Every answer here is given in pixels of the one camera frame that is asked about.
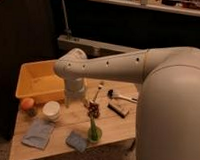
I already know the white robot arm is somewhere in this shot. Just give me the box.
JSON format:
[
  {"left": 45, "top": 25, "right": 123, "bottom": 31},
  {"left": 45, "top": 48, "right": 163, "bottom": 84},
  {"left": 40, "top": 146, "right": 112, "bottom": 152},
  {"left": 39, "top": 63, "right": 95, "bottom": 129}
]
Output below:
[{"left": 54, "top": 47, "right": 200, "bottom": 160}]

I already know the white round bowl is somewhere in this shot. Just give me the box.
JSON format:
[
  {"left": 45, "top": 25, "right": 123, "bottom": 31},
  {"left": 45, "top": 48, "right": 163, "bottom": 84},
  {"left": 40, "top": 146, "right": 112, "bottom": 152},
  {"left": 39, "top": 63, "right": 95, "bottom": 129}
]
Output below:
[{"left": 42, "top": 100, "right": 60, "bottom": 122}]

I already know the small spoon utensil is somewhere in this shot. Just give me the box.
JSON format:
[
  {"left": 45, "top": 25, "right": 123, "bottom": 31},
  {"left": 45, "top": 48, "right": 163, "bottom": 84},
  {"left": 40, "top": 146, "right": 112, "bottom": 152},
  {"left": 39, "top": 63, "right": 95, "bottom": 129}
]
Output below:
[{"left": 93, "top": 81, "right": 104, "bottom": 102}]

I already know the dark blue sponge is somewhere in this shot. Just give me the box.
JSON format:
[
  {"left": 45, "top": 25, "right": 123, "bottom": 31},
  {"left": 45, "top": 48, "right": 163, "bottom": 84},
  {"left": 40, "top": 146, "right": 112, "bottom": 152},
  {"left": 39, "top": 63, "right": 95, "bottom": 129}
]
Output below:
[{"left": 66, "top": 131, "right": 88, "bottom": 153}]

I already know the orange round fruit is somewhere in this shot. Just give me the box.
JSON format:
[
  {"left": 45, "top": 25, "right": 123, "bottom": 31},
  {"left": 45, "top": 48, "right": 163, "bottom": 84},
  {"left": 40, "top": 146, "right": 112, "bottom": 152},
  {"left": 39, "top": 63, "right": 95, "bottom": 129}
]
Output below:
[{"left": 20, "top": 97, "right": 35, "bottom": 110}]

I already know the dark red grape bunch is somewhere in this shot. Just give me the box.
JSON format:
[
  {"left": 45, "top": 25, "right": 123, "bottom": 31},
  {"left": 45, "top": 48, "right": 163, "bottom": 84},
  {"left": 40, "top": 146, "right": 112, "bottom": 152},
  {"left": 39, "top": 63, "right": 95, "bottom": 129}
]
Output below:
[{"left": 88, "top": 102, "right": 100, "bottom": 118}]

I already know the light blue folded cloth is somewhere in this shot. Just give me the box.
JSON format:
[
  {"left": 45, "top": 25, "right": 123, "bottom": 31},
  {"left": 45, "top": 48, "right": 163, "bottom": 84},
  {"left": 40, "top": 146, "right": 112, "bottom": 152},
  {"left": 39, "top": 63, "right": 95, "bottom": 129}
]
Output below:
[{"left": 22, "top": 119, "right": 55, "bottom": 149}]

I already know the dark rectangular block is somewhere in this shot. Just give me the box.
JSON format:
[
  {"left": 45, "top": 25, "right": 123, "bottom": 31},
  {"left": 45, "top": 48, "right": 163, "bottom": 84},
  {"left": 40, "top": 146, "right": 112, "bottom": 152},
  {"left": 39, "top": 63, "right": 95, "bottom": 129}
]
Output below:
[{"left": 107, "top": 101, "right": 129, "bottom": 119}]

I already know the black brush white handle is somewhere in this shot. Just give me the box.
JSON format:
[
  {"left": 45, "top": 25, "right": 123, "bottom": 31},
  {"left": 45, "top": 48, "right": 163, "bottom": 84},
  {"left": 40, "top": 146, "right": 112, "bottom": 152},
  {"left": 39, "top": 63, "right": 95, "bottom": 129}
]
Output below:
[{"left": 107, "top": 89, "right": 137, "bottom": 103}]

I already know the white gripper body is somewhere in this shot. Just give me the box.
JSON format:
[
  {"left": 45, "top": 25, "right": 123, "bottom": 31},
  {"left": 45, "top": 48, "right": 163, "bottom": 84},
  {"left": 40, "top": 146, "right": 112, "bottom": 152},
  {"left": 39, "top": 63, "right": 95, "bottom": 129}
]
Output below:
[{"left": 64, "top": 78, "right": 86, "bottom": 107}]

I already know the grey metal shelf rail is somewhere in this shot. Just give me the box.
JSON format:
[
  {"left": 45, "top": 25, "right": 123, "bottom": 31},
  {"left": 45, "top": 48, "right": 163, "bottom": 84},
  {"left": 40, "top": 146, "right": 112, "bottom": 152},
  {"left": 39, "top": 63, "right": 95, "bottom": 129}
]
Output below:
[{"left": 57, "top": 35, "right": 137, "bottom": 57}]

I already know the green pepper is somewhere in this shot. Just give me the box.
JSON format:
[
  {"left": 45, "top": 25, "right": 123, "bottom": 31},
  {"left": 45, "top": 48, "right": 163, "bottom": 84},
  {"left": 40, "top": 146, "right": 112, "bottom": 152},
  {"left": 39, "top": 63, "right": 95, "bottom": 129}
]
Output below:
[{"left": 87, "top": 117, "right": 102, "bottom": 142}]

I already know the grey metal pole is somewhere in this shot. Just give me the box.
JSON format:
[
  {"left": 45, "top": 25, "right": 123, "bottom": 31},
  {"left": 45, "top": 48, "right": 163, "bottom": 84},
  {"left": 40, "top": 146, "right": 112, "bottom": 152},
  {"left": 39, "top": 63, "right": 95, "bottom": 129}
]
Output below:
[{"left": 61, "top": 0, "right": 72, "bottom": 39}]

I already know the yellow plastic bin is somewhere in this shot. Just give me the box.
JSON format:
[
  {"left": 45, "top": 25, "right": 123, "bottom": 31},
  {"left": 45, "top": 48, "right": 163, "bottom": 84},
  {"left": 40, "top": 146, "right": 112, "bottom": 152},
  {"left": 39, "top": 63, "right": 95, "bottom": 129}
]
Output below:
[{"left": 16, "top": 60, "right": 64, "bottom": 104}]

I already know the upper wooden shelf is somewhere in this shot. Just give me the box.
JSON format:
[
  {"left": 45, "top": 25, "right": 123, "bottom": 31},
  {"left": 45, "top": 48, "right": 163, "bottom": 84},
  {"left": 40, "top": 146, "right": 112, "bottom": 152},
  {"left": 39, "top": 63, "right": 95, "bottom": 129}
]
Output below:
[{"left": 86, "top": 0, "right": 200, "bottom": 17}]

